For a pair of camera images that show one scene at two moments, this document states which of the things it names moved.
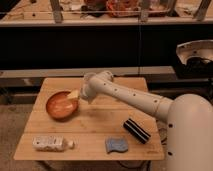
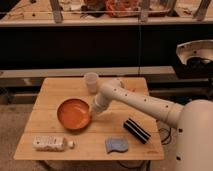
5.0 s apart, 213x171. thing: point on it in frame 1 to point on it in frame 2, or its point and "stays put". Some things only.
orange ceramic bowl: (60, 107) to (74, 114)
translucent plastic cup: (89, 77) stays put
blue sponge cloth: (116, 144) stays put
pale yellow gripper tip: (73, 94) to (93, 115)
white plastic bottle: (51, 143) stays put
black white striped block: (136, 130) stays put
